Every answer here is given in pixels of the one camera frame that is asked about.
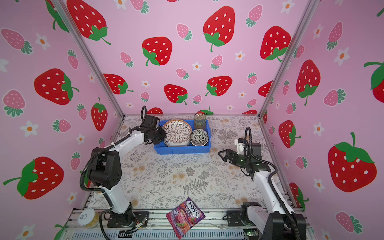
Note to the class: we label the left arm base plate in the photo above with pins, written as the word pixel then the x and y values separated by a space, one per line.
pixel 127 221

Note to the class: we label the yellow transparent cup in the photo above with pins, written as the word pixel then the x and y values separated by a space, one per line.
pixel 200 126

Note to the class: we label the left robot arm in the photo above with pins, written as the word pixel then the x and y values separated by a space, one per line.
pixel 103 172

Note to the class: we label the white plate with patterned rim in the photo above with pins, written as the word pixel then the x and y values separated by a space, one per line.
pixel 171 144

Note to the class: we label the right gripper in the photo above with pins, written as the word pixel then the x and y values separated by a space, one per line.
pixel 228 155

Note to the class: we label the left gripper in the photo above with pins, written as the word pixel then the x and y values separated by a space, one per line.
pixel 163 133

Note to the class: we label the blue plastic bin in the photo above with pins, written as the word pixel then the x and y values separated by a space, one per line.
pixel 162 149

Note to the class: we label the flower pattern plate brown rim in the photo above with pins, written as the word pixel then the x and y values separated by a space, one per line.
pixel 177 131

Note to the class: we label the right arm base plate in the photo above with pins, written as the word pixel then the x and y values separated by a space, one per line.
pixel 237 219

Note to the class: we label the purple striped bowl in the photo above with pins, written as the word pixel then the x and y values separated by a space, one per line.
pixel 198 144

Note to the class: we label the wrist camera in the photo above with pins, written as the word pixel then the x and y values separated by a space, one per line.
pixel 245 148
pixel 150 122

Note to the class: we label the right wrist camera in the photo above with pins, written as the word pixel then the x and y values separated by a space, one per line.
pixel 245 148

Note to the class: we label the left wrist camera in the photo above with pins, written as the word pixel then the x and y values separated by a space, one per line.
pixel 150 122

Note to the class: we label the purple Fox's candy bag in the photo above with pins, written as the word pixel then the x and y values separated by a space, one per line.
pixel 184 217

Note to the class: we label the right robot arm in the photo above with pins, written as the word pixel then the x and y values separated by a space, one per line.
pixel 279 221

